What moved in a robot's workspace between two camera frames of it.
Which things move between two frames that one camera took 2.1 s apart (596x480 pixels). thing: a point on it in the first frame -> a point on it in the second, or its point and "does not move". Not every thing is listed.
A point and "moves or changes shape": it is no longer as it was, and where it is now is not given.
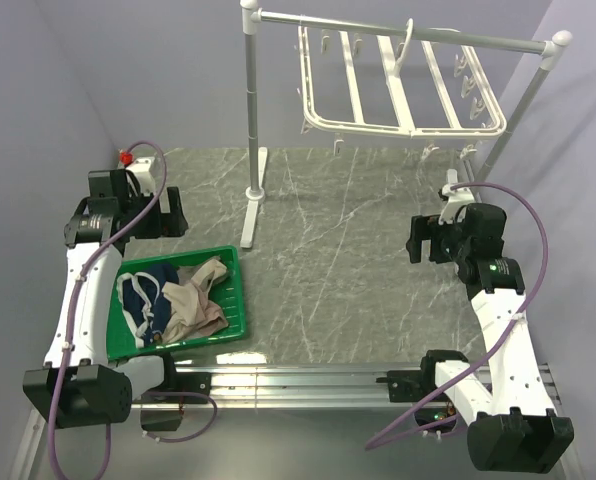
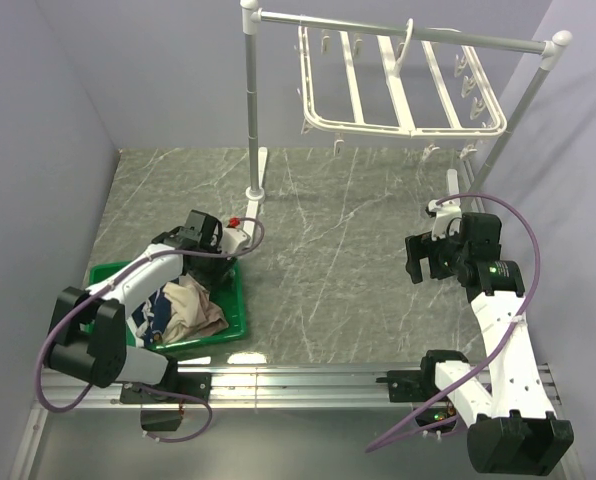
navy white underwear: [144, 302] does not move
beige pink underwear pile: [193, 314] does not move
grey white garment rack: [555, 48] does not move
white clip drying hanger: [366, 83] does not move
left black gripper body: [155, 224] -> [210, 270]
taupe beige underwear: [205, 273] moves or changes shape
